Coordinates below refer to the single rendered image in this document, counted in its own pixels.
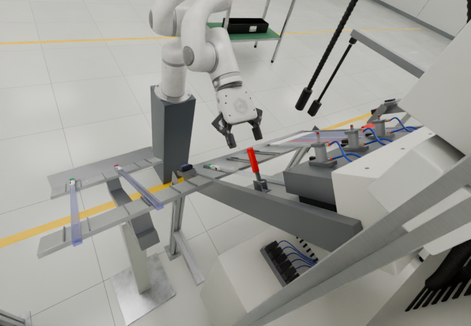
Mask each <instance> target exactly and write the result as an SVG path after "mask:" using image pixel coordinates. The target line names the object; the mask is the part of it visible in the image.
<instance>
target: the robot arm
mask: <svg viewBox="0 0 471 326"><path fill-rule="evenodd" d="M184 1H186V0H155V1H154V3H153V5H152V6H151V9H150V11H149V24H150V25H149V26H150V27H151V29H152V30H153V32H155V33H156V34H158V35H161V36H178V37H177V38H176V39H174V40H172V41H170V42H168V43H166V44H165V45H164V46H163V48H162V82H160V83H158V84H157V85H156V87H155V90H154V92H155V94H156V96H157V97H158V98H159V99H160V100H162V101H164V102H169V103H174V104H177V103H183V102H185V101H187V100H189V99H190V97H191V89H190V88H189V87H188V86H187V85H186V70H187V69H189V70H191V71H193V72H207V73H208V74H209V75H210V78H211V80H212V85H213V87H214V91H215V92H217V93H216V102H217V109H218V113H219V115H218V116H217V117H216V118H215V119H214V120H213V122H212V125H213V126H214V127H215V128H216V129H217V131H218V132H220V133H221V134H222V135H223V136H225V138H226V142H227V145H228V146H229V149H232V148H236V147H237V145H236V141H235V138H234V136H233V133H231V129H232V126H233V125H238V124H241V123H246V122H248V123H249V124H250V125H251V126H252V127H253V128H252V132H253V135H254V138H255V140H256V141H257V140H262V139H263V137H262V133H261V129H260V127H259V126H260V125H261V120H262V114H263V111H262V110H261V109H258V108H256V107H255V106H254V103H253V101H252V98H251V96H250V94H249V92H248V90H247V88H246V87H245V86H243V85H242V83H243V80H242V77H241V74H240V70H239V68H238V63H237V61H236V57H235V54H234V52H233V48H232V45H231V41H230V38H229V36H228V32H227V30H226V29H225V28H223V27H214V28H212V29H209V30H207V31H205V28H206V23H207V19H208V18H209V16H210V14H211V13H218V12H222V11H226V10H228V9H229V8H230V7H231V4H232V2H233V0H195V1H194V2H193V3H192V4H191V5H190V6H179V5H180V4H181V3H182V2H184ZM220 121H221V124H222V125H223V127H222V126H220V124H219V122H220Z"/></svg>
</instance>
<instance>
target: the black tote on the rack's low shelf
mask: <svg viewBox="0 0 471 326"><path fill-rule="evenodd" d="M224 22H225V18H223V22H222V26H221V27H223V28H224ZM268 26H269V24H268V23H267V22H266V21H265V20H263V19H262V18H229V21H228V27H227V32H228V34H253V33H266V32H267V29H268Z"/></svg>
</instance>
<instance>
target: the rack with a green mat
mask: <svg viewBox="0 0 471 326"><path fill-rule="evenodd" d="M295 1H296V0H292V2H291V5H290V7H289V11H288V14H287V17H286V19H285V23H284V25H283V28H282V31H281V33H280V35H278V34H277V33H275V32H274V31H273V30H272V29H271V28H269V27H268V29H267V32H266V33H253V34H229V35H228V36H229V38H230V41H231V43H235V42H248V41H255V44H254V48H256V47H257V44H258V41H274V40H278V43H277V45H276V47H275V51H274V54H273V57H272V59H271V63H273V62H274V60H275V56H276V54H277V51H278V49H279V46H280V43H281V41H282V37H283V34H284V33H285V29H286V26H287V23H288V21H289V17H290V15H291V13H292V9H293V7H294V4H295ZM269 3H270V0H267V2H266V6H265V9H264V13H263V16H262V19H263V20H265V17H266V12H267V10H268V5H269ZM231 6H232V4H231ZM230 12H231V7H230V8H229V9H228V10H227V11H226V18H225V22H224V28H225V29H226V30H227V27H228V21H229V17H230ZM221 26H222V22H207V23H206V28H205V31H206V30H207V28H208V29H212V28H214V27H221Z"/></svg>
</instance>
